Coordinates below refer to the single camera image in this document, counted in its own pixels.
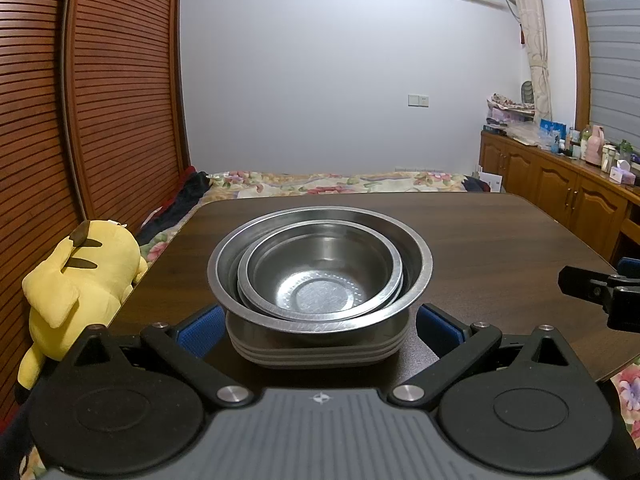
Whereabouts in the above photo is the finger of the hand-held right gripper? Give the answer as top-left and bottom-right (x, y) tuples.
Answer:
(616, 258), (640, 286)
(558, 266), (621, 304)

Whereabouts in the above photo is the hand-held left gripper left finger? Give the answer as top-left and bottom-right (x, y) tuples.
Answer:
(60, 305), (253, 409)

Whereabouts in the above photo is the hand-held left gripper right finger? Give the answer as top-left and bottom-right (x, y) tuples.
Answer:
(388, 304), (583, 407)

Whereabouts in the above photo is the large steel bowl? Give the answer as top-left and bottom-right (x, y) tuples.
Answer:
(207, 206), (434, 335)

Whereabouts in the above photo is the medium shallow steel bowl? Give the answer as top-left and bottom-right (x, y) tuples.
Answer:
(237, 220), (405, 322)

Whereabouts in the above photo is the tissue box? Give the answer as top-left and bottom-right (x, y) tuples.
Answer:
(609, 160), (636, 185)

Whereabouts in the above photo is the wooden cabinet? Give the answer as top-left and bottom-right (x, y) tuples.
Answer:
(479, 130), (640, 262)

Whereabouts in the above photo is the pink thermos bottle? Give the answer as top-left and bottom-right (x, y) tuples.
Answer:
(585, 123), (605, 165)

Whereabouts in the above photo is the yellow plush toy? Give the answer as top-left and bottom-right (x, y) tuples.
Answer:
(17, 219), (149, 391)

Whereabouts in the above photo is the dark clothes pile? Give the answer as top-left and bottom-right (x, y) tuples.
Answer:
(135, 167), (211, 247)

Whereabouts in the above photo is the blue and white box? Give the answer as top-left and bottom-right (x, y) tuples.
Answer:
(540, 119), (566, 151)

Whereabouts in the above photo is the clear plastic bag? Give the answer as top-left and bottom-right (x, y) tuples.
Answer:
(505, 125), (544, 146)

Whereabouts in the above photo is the floral blanket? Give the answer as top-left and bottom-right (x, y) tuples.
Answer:
(135, 169), (640, 451)

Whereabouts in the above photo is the pile of patterned cloth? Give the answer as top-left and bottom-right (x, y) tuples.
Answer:
(487, 92), (536, 124)

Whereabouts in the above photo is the grey window blind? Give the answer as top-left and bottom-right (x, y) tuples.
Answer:
(575, 0), (640, 153)

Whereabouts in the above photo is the beige patterned curtain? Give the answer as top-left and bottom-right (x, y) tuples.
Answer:
(506, 0), (554, 122)

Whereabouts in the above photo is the brown louvered wardrobe door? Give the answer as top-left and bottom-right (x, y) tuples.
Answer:
(0, 0), (83, 411)
(62, 0), (195, 233)

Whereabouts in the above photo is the wooden window frame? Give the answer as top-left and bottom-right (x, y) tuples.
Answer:
(560, 0), (594, 133)

